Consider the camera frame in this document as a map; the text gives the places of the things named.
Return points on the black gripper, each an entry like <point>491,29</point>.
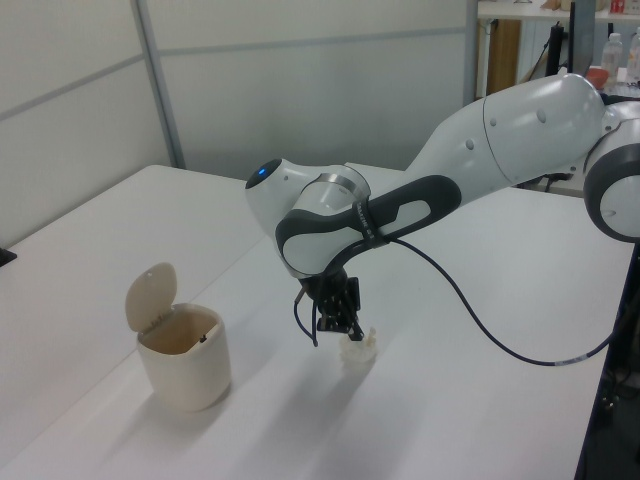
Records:
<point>332,292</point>

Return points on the white paper ball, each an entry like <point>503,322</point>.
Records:
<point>357,355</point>

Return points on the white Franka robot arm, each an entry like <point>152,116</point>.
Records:
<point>450,165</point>

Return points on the small cream lidded bin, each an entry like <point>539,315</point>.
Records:
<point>187,370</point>

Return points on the wooden desk panel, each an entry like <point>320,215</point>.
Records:
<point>504,57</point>

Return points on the black clamp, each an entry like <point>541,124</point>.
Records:
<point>7,256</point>

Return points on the black monitor stand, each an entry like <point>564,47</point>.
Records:
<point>557,45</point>

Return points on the red bowl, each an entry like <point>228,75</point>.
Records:
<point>597,76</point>

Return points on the clear plastic bottle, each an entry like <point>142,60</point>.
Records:
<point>634,55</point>
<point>612,55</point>

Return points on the red can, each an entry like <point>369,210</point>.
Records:
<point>619,5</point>

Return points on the grey metal partition post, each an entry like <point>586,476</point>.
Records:
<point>160,85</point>
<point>472,50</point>

